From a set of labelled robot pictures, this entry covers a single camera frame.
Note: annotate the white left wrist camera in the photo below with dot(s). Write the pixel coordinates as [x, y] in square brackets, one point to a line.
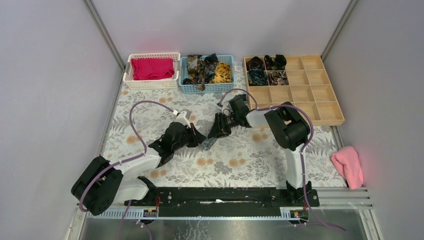
[183, 117]

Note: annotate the wooden compartment tray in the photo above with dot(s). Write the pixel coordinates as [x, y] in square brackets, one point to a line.
[308, 87]

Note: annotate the rolled dark red tie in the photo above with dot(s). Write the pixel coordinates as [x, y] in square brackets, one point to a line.
[255, 62]

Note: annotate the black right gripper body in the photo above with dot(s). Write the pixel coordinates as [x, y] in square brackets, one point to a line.
[226, 123]

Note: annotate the grey leaf pattern tie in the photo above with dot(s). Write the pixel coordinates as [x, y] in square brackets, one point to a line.
[208, 143]

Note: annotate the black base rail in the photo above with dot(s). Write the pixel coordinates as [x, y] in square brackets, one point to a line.
[225, 201]

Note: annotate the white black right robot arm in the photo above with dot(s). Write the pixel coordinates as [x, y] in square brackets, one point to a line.
[288, 127]

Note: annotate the floral tablecloth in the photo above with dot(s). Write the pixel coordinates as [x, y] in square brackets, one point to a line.
[249, 157]

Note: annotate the rolled multicolour tie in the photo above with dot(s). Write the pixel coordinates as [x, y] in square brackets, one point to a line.
[278, 78]

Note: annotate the orange floral tie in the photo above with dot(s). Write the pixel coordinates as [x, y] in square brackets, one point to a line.
[197, 74]

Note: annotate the light blue plastic basket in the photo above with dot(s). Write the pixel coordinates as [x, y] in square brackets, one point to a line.
[211, 87]

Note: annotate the yellow patterned tie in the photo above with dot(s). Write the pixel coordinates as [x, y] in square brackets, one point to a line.
[222, 74]

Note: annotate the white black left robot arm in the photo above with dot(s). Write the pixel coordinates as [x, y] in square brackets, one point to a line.
[103, 183]

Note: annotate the white plastic basket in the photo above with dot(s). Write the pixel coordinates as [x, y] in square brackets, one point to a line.
[168, 83]

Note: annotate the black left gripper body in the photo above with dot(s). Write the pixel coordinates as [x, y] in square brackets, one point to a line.
[191, 136]

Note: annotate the rolled navy blue tie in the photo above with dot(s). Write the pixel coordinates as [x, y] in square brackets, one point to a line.
[257, 77]

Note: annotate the magenta cloth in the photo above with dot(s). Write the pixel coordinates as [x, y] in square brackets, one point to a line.
[152, 68]

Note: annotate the pink cloth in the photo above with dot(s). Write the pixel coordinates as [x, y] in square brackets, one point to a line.
[346, 162]

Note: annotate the dark navy red tie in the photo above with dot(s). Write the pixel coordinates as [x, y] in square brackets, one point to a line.
[207, 68]

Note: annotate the rolled black tie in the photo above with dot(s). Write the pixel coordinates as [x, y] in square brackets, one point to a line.
[278, 62]

